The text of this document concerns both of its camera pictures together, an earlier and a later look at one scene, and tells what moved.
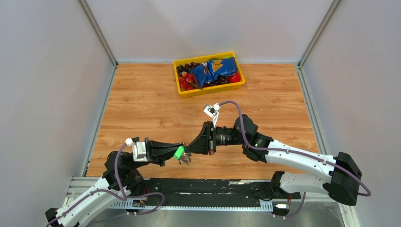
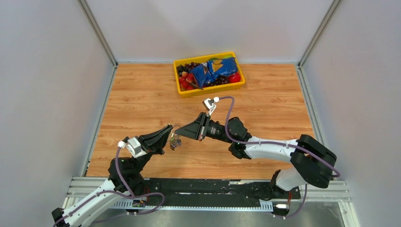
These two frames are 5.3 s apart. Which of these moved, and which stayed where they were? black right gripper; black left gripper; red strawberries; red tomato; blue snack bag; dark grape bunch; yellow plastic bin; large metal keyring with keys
Moved: large metal keyring with keys; black left gripper; black right gripper
Stayed: dark grape bunch; blue snack bag; red tomato; yellow plastic bin; red strawberries
